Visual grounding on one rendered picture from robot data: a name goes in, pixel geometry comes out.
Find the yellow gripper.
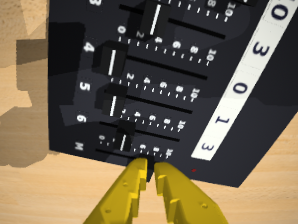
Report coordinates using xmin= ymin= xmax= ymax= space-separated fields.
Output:
xmin=83 ymin=158 xmax=229 ymax=224

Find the black lighting desk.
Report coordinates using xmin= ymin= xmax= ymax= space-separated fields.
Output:
xmin=48 ymin=0 xmax=298 ymax=188

